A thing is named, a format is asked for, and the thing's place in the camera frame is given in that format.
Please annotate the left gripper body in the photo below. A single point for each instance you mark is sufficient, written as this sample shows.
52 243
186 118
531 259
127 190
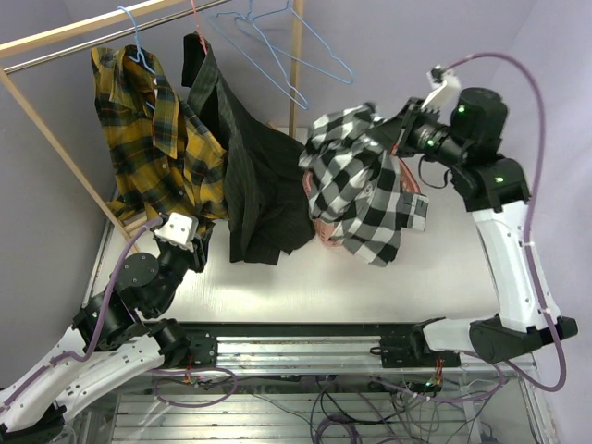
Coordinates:
175 261

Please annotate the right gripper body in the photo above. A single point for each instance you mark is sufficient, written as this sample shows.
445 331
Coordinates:
423 132

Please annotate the black white checkered shirt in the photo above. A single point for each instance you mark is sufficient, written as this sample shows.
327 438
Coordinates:
356 185

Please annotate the blue wire hanger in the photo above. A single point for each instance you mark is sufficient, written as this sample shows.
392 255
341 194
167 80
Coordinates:
290 61

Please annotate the blue hanger checkered shirt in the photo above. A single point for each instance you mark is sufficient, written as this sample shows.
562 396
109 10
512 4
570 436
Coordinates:
256 53

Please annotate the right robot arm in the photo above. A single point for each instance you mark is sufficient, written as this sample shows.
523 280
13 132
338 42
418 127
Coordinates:
495 193

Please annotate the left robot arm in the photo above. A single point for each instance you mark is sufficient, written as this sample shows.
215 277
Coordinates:
69 377

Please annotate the yellow plaid shirt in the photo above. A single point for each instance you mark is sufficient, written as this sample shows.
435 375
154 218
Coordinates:
164 162

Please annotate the dark green striped shirt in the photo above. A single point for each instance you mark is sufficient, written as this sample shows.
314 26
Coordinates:
267 207

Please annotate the blue hanger yellow shirt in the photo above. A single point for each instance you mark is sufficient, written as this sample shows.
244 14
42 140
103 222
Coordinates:
142 76

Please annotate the pink hanger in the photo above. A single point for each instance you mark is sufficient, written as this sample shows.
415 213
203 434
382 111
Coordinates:
198 26

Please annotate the pink plastic basket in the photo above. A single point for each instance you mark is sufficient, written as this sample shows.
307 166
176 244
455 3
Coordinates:
325 231

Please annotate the metal hanging rod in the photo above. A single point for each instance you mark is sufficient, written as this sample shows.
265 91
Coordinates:
60 34

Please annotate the wooden clothes rack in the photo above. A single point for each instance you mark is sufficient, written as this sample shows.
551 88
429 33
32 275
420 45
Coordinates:
44 207

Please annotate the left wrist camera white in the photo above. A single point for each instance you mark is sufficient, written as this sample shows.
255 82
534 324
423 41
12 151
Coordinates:
179 231

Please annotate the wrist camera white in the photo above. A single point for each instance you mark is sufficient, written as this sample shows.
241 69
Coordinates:
179 231
444 86

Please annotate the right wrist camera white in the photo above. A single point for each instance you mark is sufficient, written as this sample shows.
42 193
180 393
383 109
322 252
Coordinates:
444 86

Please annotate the aluminium rail base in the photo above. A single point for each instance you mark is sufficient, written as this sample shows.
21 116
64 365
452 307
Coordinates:
271 350

